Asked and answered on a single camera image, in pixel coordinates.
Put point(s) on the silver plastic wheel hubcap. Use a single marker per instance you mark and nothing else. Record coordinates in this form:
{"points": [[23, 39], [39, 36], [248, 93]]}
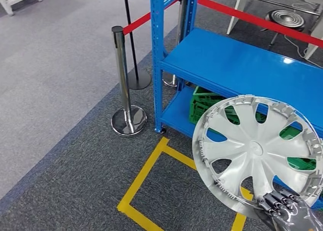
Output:
{"points": [[252, 149]]}

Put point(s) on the green plastic crate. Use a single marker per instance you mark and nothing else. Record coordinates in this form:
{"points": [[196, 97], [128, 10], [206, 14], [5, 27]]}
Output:
{"points": [[300, 163], [201, 104]]}

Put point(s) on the black round stool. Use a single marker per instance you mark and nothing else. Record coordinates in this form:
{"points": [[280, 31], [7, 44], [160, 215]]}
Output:
{"points": [[286, 19]]}

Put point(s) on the blue metal shelf rack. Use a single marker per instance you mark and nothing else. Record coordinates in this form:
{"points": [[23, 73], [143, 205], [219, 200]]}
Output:
{"points": [[227, 65]]}

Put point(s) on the red barrier belt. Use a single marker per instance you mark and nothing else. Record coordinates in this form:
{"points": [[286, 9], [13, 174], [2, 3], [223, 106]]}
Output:
{"points": [[141, 21], [252, 19]]}

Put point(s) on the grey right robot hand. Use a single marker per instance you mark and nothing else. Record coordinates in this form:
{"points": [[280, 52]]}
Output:
{"points": [[290, 216]]}

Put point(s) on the chrome barrier stanchion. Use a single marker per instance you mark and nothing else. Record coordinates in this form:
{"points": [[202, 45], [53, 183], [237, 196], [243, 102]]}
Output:
{"points": [[182, 29], [124, 89]]}

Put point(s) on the black pole stand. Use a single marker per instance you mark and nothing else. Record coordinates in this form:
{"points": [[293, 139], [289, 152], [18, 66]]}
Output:
{"points": [[139, 79]]}

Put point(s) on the white desk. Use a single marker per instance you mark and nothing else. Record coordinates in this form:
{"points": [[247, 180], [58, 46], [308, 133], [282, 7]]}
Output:
{"points": [[237, 9]]}

